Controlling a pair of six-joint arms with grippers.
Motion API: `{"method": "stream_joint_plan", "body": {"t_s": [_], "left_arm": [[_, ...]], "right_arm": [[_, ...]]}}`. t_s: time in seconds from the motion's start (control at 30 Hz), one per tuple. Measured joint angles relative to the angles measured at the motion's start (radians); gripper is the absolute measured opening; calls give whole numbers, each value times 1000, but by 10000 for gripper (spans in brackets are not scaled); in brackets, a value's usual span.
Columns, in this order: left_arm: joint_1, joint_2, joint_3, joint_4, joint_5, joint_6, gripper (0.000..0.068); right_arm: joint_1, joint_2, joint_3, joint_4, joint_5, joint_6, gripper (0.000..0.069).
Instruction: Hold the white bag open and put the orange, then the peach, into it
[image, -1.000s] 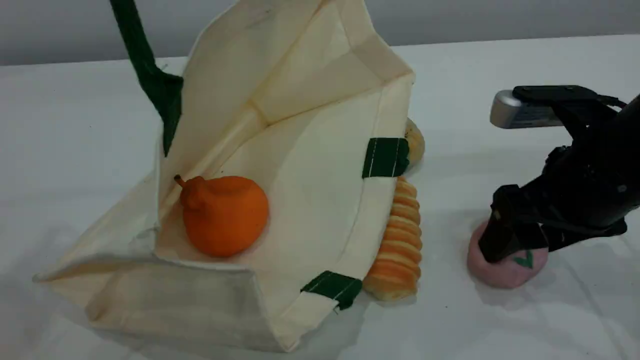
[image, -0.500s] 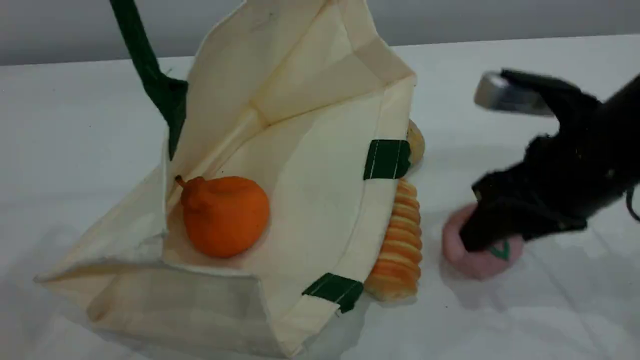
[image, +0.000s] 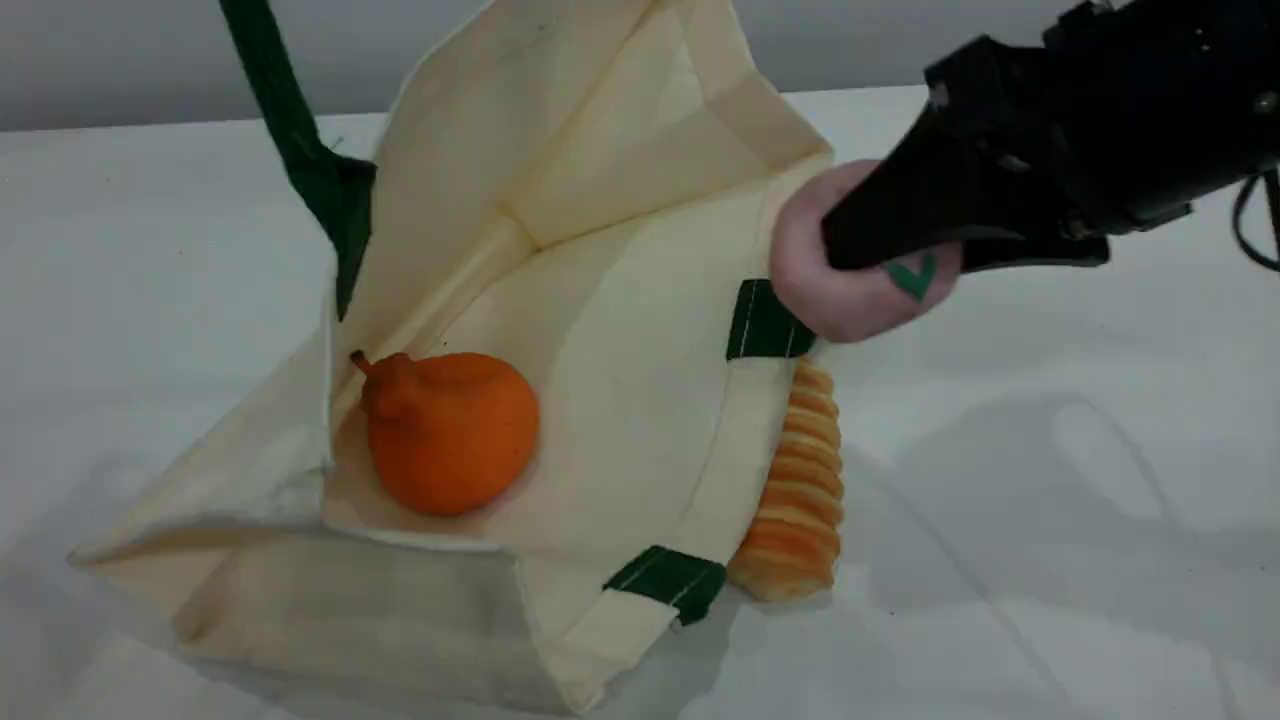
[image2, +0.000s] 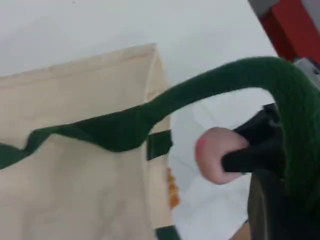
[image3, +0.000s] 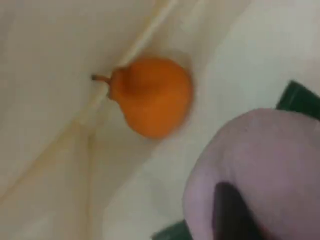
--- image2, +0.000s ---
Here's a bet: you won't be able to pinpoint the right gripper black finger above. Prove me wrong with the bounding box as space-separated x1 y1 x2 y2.
231 103 284 146
221 142 286 176

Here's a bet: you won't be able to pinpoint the pink peach toy green leaf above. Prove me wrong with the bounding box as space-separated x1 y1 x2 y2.
194 126 251 185

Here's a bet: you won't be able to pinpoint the grey metal bracket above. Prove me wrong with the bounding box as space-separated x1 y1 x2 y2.
293 56 320 76

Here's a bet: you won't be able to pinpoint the red box-shaped object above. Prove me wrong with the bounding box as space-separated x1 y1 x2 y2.
259 0 320 62

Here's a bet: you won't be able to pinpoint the white canvas bag green handles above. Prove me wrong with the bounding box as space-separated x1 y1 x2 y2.
0 42 320 240

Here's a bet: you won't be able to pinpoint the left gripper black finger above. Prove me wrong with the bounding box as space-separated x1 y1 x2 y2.
247 172 320 240

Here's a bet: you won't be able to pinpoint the ridged orange bread loaf toy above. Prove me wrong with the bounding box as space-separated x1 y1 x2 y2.
165 167 181 209

